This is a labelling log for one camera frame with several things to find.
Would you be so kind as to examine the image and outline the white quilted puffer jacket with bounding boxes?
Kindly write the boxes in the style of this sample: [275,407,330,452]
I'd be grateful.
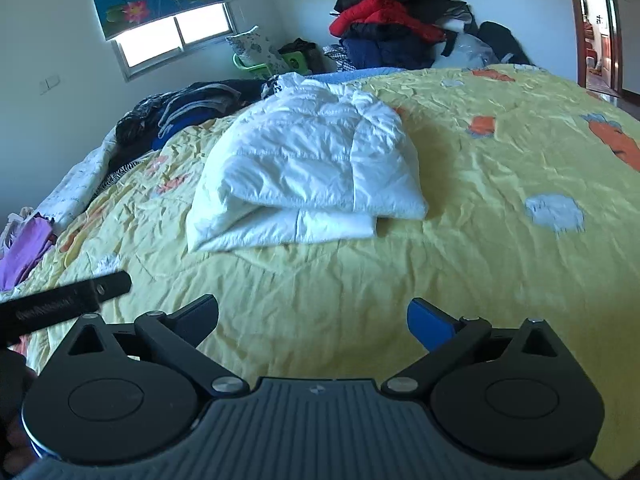
[186,73,428,252]

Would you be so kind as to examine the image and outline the dark striped clothes pile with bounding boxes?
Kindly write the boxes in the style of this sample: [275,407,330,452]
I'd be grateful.
[108,79,265,172]

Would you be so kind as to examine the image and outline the red and black clothes pile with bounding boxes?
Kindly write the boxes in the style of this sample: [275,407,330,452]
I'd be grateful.
[329,0,530,70]

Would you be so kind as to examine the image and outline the purple garment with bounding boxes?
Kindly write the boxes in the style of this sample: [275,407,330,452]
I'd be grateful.
[1,214,56,292]

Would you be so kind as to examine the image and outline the white quilted blanket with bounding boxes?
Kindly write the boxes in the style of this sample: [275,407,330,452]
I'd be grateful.
[36,129,117,236]

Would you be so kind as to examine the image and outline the yellow floral bedspread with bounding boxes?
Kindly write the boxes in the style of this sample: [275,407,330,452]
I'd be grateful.
[20,65,639,477]

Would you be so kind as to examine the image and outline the light blue knitted blanket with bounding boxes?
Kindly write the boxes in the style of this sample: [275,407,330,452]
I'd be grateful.
[308,67,405,84]

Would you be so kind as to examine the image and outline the window with bright light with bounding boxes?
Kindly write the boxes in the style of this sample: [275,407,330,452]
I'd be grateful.
[112,3,235,80]

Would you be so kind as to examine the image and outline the floral cushion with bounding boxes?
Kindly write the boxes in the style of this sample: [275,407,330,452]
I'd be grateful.
[227,26,291,74]

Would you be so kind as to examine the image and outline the white wall switch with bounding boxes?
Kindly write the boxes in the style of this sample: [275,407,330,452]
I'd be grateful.
[39,75,61,94]

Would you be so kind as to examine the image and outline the brown wooden door frame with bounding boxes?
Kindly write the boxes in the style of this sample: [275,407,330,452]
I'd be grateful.
[572,0,639,105]

